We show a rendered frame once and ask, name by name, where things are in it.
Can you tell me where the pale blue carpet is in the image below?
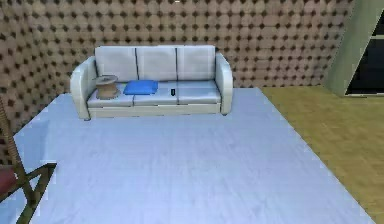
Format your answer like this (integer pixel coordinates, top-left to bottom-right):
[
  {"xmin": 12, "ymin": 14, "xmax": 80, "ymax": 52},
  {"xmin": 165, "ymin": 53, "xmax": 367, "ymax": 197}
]
[{"xmin": 0, "ymin": 87, "xmax": 377, "ymax": 224}]

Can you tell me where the blue cushion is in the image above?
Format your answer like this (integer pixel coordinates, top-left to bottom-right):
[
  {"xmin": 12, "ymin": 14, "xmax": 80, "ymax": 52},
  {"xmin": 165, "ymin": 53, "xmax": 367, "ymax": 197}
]
[{"xmin": 122, "ymin": 79, "xmax": 160, "ymax": 96}]

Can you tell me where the white three-seat sofa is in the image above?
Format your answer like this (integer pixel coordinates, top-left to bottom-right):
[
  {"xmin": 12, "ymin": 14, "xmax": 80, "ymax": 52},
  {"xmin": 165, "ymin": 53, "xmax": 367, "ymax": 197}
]
[{"xmin": 69, "ymin": 44, "xmax": 234, "ymax": 121}]

